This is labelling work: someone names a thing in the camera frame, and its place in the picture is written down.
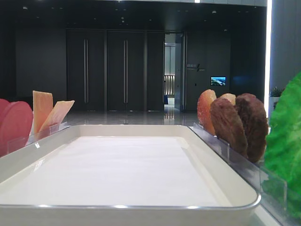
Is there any left brown meat patty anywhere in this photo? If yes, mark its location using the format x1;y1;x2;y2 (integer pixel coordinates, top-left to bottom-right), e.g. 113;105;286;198
210;97;248;158

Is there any brown meat patty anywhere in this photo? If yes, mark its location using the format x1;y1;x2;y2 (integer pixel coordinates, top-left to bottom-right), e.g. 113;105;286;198
236;93;269;163
210;97;248;158

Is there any right orange cheese slice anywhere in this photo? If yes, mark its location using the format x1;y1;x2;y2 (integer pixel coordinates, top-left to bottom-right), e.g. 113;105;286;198
39;100;75;132

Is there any orange cheese slice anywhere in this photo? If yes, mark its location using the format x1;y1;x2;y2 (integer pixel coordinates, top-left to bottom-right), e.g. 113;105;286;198
32;90;53;134
39;100;75;132

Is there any right brown meat patty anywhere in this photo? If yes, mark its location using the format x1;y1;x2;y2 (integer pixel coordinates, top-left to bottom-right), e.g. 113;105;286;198
236;93;269;163

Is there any left orange cheese slice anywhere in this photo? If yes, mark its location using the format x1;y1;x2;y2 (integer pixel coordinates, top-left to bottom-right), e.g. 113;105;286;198
32;90;53;134

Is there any right red tomato slice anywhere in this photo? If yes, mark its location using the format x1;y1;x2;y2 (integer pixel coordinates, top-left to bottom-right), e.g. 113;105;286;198
0;101;33;156

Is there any red tomato slice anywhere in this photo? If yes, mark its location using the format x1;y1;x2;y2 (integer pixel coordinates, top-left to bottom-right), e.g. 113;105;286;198
0;101;33;156
0;99;11;134

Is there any left red tomato slice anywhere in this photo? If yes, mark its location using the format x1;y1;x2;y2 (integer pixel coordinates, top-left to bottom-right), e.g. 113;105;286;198
0;99;11;134

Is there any green lettuce leaf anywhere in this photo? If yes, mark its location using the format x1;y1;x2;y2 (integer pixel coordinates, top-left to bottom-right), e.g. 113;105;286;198
264;73;301;219

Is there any left top bun slice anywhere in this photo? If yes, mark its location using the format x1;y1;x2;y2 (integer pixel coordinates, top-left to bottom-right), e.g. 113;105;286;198
197;89;216;136

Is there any bun slice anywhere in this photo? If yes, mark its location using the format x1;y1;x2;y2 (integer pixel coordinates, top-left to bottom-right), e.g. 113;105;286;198
197;89;216;136
221;93;236;105

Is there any dark double door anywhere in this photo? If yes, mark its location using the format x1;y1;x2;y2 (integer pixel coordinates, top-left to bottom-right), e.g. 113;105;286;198
66;30;165;111

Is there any right top bun slice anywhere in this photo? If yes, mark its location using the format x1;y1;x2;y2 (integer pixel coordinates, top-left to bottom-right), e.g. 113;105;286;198
221;93;236;105

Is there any white rectangular metal tray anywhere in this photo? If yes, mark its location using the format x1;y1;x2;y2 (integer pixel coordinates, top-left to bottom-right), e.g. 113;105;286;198
0;125;261;226

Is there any potted green plant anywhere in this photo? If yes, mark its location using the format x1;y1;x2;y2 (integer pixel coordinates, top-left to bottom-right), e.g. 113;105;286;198
269;87;285;111

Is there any wall mounted screen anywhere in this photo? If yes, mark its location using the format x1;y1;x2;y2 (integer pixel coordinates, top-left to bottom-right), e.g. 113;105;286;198
211;77;226;86

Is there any clear left acrylic rail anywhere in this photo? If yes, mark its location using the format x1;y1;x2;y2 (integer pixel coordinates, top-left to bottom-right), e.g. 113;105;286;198
4;122;69;155

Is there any clear acrylic rail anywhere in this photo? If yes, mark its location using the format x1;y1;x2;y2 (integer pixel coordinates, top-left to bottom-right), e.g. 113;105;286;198
4;122;69;155
190;123;301;226

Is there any clear right acrylic rail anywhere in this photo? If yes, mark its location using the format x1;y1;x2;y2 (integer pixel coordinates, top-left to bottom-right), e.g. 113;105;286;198
190;123;301;226

